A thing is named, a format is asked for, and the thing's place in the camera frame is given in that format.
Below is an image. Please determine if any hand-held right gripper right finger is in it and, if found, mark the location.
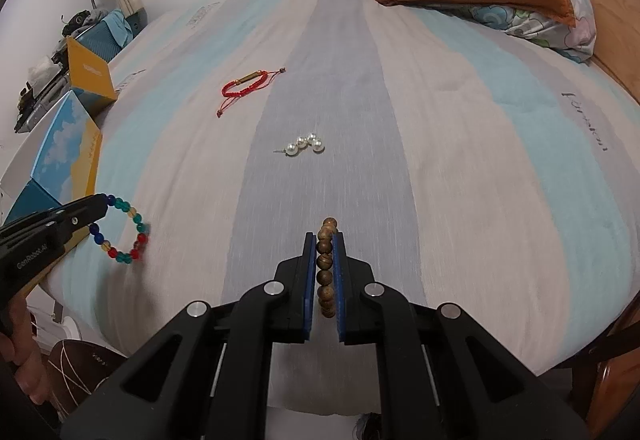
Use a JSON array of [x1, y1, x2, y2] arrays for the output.
[[332, 232, 591, 440]]

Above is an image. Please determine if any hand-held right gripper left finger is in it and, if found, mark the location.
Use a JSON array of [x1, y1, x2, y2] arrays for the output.
[[60, 231, 318, 440]]

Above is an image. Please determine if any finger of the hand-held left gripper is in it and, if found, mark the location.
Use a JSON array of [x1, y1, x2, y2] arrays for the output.
[[0, 193, 108, 241], [45, 208, 108, 245]]

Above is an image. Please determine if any brown wooden bead bracelet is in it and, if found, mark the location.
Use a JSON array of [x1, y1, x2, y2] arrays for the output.
[[316, 217, 338, 319]]

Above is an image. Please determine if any multicolour glass bead bracelet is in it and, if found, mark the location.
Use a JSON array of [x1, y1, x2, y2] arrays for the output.
[[90, 192, 151, 265]]

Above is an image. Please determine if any blue and yellow cardboard box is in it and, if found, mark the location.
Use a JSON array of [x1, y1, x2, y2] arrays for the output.
[[0, 90, 103, 225]]

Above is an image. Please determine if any person's left hand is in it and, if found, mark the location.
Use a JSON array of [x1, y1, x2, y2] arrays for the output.
[[0, 295, 56, 403]]

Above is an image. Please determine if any white plastic object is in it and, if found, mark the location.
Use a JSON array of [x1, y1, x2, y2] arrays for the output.
[[22, 302, 83, 343]]

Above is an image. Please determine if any brown patterned cloth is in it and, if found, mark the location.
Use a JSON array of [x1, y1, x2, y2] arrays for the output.
[[47, 339, 131, 421]]

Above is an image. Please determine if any grey case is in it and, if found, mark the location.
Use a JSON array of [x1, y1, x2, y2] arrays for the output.
[[15, 67, 71, 131]]

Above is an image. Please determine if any yellow open box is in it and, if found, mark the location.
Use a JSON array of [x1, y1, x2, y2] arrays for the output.
[[66, 37, 119, 115]]

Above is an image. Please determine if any teal storage box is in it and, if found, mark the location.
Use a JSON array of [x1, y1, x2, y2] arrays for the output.
[[75, 10, 147, 65]]

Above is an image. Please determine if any striped blue grey bed sheet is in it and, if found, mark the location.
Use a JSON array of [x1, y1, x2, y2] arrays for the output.
[[42, 0, 640, 418]]

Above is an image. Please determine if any dark clutter pile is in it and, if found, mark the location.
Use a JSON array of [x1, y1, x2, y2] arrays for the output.
[[60, 10, 103, 34]]

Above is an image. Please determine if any light blue cloth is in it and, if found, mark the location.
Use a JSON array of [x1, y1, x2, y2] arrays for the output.
[[100, 10, 135, 45]]

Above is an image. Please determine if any floral pastel pillow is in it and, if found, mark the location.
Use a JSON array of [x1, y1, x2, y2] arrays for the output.
[[435, 0, 598, 65]]

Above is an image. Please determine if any red cord bracelet brass tube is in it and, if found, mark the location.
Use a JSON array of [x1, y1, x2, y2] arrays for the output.
[[216, 67, 287, 117]]

